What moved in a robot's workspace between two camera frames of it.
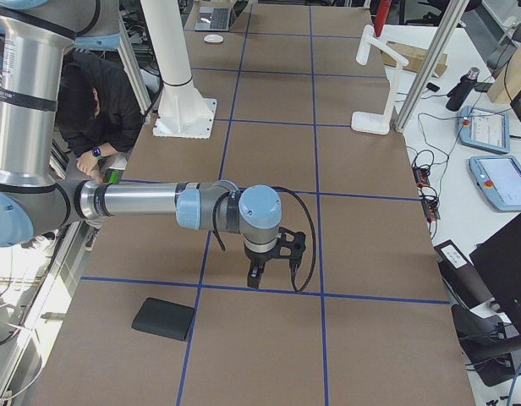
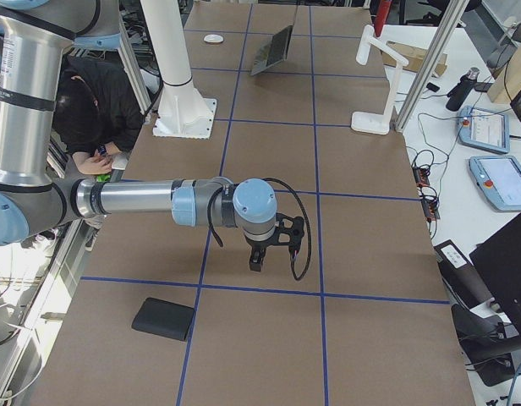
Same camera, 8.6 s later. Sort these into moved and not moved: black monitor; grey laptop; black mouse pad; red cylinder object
Moved: grey laptop
Not moved: red cylinder object; black mouse pad; black monitor
